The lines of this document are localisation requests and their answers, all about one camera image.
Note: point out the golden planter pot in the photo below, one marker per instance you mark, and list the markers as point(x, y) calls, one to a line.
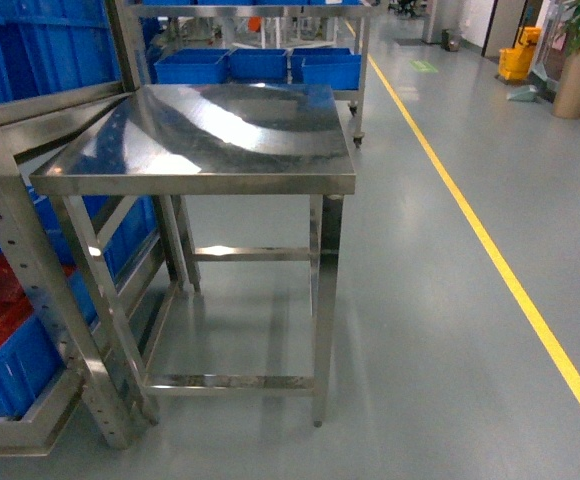
point(567, 100)

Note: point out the stainless steel table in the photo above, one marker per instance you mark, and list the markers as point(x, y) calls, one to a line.
point(167, 142)

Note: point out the steel shelf rack left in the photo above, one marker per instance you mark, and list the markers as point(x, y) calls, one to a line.
point(96, 373)

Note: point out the blue bin on cart left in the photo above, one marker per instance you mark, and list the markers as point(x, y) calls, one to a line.
point(193, 66)

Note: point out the yellow mop bucket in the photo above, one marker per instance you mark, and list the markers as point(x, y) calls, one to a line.
point(514, 63)

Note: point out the blue bin on cart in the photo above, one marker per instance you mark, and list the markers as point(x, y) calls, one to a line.
point(258, 64)
point(193, 66)
point(337, 67)

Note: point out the blue bin with red parts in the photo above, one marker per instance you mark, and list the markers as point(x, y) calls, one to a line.
point(28, 357)

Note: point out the steel wheeled cart rack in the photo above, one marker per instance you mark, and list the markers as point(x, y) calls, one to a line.
point(347, 26)

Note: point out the blue bin on cart middle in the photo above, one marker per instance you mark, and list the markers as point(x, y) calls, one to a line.
point(258, 64)

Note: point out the blue bin on cart right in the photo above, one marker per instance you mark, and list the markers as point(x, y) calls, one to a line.
point(337, 67)

